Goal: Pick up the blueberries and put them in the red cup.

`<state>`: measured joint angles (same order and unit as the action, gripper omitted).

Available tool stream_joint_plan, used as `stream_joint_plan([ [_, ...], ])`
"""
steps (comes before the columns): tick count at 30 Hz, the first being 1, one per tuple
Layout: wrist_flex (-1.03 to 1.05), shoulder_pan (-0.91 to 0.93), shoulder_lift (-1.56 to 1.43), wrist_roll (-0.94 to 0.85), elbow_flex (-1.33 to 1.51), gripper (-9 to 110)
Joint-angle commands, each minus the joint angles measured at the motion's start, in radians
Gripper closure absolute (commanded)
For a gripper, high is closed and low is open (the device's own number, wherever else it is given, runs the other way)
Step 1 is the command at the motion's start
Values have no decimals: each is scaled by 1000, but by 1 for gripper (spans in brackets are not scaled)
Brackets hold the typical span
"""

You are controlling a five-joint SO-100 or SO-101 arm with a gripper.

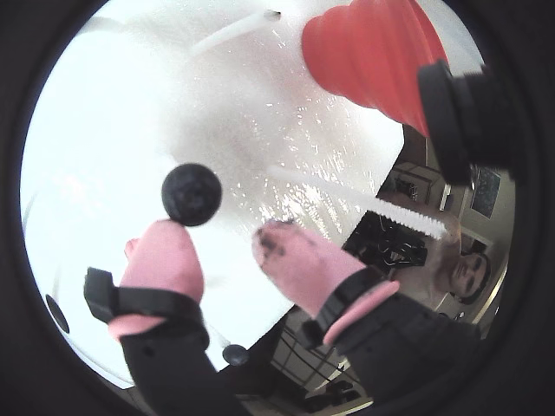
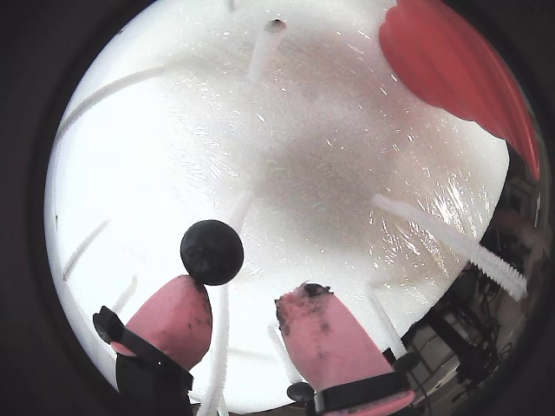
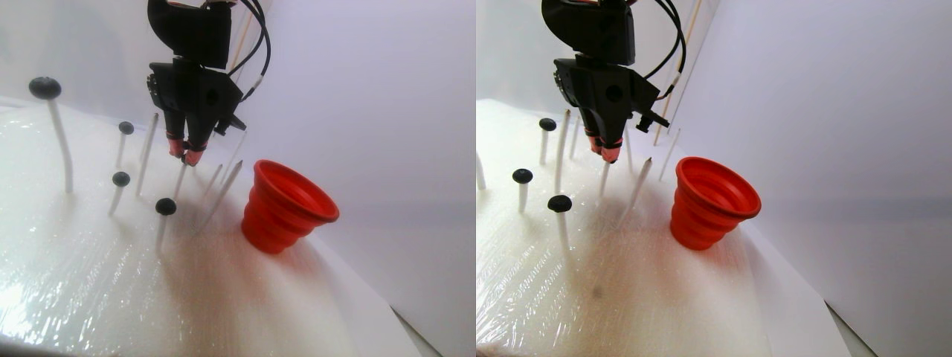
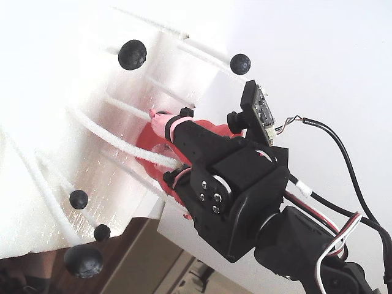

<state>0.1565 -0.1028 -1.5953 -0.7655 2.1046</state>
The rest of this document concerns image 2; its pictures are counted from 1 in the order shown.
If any red collapsible silicone cup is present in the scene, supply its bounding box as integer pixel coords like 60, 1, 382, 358
377, 0, 542, 181

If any stained pink gripper finger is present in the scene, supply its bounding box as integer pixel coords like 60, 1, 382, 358
276, 283, 418, 416

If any pink-tipped gripper finger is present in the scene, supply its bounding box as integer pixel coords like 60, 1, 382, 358
93, 276, 214, 416

